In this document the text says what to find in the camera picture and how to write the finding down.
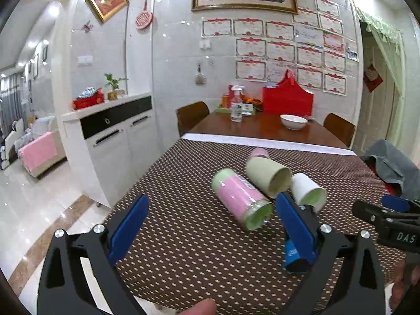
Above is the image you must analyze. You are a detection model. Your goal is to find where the white cup green inside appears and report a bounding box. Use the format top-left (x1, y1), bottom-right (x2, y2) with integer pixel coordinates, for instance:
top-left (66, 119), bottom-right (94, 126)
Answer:
top-left (290, 173), bottom-right (327, 213)

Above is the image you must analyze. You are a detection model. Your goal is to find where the pink and green cup stack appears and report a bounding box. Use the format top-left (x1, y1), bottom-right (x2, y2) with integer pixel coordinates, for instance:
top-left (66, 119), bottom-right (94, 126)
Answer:
top-left (211, 169), bottom-right (274, 231)

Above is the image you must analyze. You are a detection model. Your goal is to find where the person's right hand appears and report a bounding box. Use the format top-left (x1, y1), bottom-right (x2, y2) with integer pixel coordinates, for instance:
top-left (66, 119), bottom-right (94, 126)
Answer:
top-left (389, 260), bottom-right (419, 311)

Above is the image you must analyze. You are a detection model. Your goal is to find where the person's left hand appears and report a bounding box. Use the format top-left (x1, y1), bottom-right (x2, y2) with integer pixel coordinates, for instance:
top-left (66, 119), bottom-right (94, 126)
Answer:
top-left (178, 299), bottom-right (217, 315)

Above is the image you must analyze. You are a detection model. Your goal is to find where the grey cloth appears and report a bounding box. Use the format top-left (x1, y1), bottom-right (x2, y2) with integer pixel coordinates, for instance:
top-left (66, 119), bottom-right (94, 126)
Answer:
top-left (360, 139), bottom-right (419, 201)

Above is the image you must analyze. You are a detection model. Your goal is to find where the brown dotted tablecloth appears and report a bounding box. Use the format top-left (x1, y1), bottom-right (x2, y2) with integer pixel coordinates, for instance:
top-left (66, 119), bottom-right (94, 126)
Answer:
top-left (104, 138), bottom-right (408, 315)

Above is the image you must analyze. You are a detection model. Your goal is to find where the white sideboard cabinet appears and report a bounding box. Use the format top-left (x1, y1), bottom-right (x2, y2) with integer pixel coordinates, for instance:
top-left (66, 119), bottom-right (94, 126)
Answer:
top-left (61, 92), bottom-right (162, 208)

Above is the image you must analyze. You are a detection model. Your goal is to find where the right brown wooden chair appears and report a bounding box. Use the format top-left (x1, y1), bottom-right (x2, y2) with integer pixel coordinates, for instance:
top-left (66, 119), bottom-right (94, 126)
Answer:
top-left (323, 113), bottom-right (356, 147)

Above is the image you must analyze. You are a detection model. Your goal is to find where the brown wooden chair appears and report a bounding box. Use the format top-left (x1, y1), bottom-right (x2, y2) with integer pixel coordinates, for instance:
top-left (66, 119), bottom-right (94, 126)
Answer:
top-left (323, 113), bottom-right (356, 147)
top-left (176, 101), bottom-right (209, 137)

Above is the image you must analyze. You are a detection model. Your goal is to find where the sofa with pink blanket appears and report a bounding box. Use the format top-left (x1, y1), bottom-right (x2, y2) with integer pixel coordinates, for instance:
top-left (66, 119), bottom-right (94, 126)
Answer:
top-left (14, 115), bottom-right (66, 178)

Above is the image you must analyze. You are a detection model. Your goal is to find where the left brown wooden chair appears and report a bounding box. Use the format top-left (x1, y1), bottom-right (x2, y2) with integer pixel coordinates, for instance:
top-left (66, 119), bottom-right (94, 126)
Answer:
top-left (176, 101), bottom-right (209, 137)

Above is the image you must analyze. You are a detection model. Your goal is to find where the white bowl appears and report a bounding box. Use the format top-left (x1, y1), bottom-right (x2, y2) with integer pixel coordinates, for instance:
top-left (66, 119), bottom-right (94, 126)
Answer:
top-left (280, 114), bottom-right (308, 131)

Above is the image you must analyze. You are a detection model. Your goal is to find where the small potted green plant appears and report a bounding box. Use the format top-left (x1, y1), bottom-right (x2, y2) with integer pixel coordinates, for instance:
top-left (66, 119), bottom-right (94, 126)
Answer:
top-left (104, 73), bottom-right (127, 101)

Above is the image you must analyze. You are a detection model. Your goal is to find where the red box on cabinet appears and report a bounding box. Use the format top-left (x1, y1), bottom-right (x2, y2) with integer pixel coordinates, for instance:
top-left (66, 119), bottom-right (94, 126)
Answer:
top-left (73, 90), bottom-right (105, 110)

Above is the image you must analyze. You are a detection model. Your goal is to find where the red gift bag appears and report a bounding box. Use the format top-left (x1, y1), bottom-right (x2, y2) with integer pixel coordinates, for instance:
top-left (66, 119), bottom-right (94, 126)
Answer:
top-left (262, 70), bottom-right (314, 117)

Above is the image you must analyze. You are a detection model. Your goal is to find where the green tray with items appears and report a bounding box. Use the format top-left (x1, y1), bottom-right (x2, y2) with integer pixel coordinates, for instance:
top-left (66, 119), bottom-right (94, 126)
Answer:
top-left (216, 103), bottom-right (256, 116)

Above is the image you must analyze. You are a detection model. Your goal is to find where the clear plastic water bottle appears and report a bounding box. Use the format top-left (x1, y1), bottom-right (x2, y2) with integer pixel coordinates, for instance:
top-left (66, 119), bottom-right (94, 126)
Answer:
top-left (231, 85), bottom-right (243, 123)

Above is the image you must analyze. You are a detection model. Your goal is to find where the green door curtain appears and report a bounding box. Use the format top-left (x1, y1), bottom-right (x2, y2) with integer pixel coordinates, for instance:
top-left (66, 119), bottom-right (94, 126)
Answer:
top-left (355, 6), bottom-right (406, 146)

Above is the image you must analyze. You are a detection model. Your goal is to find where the red round wall ornament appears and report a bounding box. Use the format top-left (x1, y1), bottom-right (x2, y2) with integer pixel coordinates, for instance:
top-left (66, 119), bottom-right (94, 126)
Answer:
top-left (135, 0), bottom-right (154, 31)

